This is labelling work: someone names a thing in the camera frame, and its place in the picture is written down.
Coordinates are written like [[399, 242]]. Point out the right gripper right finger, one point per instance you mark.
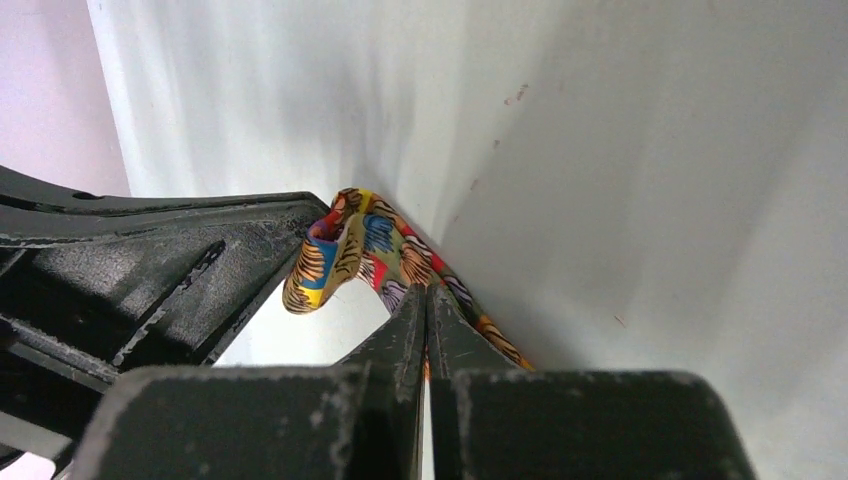
[[493, 420]]

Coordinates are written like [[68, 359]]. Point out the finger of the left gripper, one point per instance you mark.
[[94, 286]]

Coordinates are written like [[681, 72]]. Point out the colourful patterned tie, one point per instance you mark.
[[363, 237]]

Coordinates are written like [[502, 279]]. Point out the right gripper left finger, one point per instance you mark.
[[356, 419]]

